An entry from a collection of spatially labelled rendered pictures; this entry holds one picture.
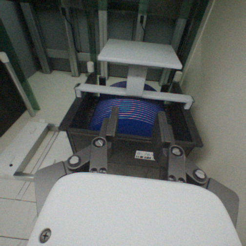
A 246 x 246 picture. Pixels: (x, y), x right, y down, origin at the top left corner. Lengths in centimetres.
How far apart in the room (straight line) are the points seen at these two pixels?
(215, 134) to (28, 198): 47
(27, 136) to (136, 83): 43
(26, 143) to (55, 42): 63
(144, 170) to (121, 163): 5
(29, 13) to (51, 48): 18
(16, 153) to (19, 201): 14
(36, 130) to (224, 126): 55
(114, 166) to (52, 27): 83
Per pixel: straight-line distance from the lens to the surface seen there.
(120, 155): 27
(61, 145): 51
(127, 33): 86
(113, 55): 23
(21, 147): 55
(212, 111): 32
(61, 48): 98
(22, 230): 47
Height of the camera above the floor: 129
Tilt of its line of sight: 44 degrees down
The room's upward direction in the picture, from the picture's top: 6 degrees clockwise
